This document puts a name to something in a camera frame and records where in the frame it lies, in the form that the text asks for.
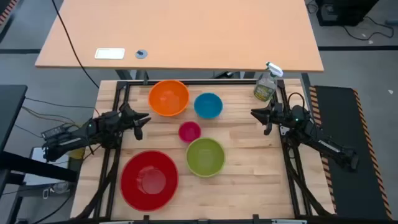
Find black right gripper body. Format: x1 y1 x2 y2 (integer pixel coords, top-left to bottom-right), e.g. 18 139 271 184
266 101 287 126

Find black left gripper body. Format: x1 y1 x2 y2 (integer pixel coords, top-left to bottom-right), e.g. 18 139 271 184
117 102 141 133

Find blue plastic bowl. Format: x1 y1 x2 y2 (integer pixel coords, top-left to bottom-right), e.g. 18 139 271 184
193 92 224 120

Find clear spray bottle white trigger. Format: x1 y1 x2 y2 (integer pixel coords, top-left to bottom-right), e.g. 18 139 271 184
253 61 284 103

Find orange plastic bowl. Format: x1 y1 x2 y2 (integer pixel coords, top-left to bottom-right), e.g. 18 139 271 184
147 79 190 118

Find small magenta plastic bowl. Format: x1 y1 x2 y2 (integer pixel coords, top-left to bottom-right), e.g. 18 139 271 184
178 121 202 144

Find large red plastic bowl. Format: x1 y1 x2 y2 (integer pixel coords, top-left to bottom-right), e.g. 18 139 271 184
119 150 180 213

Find white rectangular card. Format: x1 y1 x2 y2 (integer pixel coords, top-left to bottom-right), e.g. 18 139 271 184
94 47 126 60

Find green plastic bowl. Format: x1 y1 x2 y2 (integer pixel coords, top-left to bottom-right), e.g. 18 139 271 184
185 137 226 179

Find black hazard-striped floor mat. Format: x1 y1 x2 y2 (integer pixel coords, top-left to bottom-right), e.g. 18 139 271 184
308 85 394 221

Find black power adapter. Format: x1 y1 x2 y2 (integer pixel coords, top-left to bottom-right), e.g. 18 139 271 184
41 123 68 140

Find orange-brown wooden desk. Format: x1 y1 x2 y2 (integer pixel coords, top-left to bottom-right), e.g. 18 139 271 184
34 0 325 73

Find black side desk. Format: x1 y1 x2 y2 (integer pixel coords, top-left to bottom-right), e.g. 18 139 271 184
0 84 29 153

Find black computer box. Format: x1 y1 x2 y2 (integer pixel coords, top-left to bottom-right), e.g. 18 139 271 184
315 0 381 27

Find black aluminium table frame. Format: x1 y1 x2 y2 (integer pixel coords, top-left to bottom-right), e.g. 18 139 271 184
70 78 337 224

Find thin black wire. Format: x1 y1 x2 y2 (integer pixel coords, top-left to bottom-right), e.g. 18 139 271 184
24 97 96 110

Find long black cable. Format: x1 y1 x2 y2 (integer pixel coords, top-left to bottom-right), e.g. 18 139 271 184
50 0 100 90

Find black floor cable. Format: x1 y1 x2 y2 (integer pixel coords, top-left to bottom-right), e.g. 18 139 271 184
341 16 395 42

